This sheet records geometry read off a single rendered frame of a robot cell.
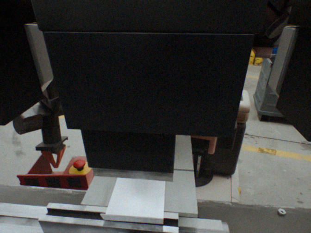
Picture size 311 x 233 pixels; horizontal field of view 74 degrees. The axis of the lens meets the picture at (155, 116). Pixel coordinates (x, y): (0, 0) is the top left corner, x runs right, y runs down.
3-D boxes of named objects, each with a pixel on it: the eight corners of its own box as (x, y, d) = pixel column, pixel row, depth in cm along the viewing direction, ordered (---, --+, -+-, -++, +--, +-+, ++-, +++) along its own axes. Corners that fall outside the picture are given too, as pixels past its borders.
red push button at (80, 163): (88, 166, 72) (86, 158, 70) (84, 174, 68) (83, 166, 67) (77, 166, 72) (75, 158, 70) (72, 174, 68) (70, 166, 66)
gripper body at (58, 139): (34, 152, 65) (31, 130, 63) (51, 140, 75) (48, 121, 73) (55, 152, 65) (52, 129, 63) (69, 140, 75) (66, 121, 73)
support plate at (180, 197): (189, 126, 54) (189, 123, 53) (197, 217, 31) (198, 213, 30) (121, 123, 55) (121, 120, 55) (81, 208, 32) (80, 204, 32)
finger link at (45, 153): (42, 171, 69) (39, 145, 67) (53, 162, 76) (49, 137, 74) (63, 171, 69) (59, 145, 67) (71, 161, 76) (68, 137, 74)
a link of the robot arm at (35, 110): (69, 101, 63) (52, 87, 66) (33, 108, 54) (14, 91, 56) (61, 131, 69) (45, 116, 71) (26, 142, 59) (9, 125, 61)
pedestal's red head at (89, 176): (104, 179, 82) (98, 142, 73) (94, 215, 68) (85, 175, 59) (54, 179, 82) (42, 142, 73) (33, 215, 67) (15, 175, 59)
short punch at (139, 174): (173, 175, 26) (177, 108, 22) (172, 187, 24) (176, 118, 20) (96, 170, 27) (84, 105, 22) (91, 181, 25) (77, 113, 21)
